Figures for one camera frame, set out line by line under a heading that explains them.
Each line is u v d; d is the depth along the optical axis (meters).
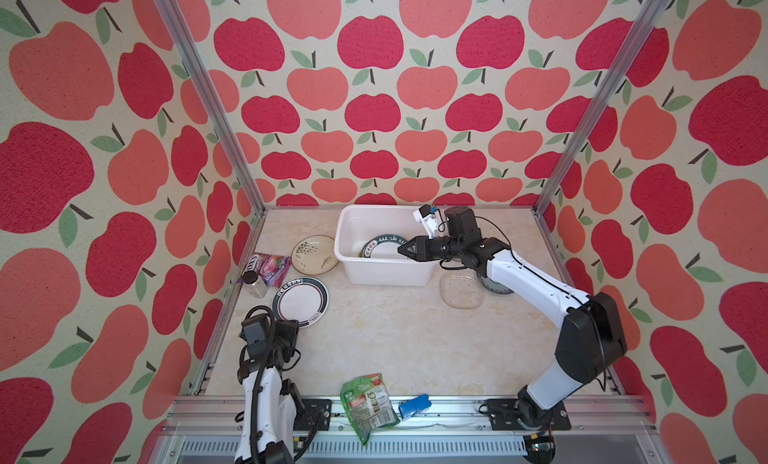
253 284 0.89
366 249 1.04
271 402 0.51
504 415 0.73
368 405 0.75
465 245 0.65
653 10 0.71
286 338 0.77
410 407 0.75
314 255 1.07
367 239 1.07
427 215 0.75
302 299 0.95
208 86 0.86
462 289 0.98
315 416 0.72
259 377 0.56
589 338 0.45
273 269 0.99
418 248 0.73
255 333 0.66
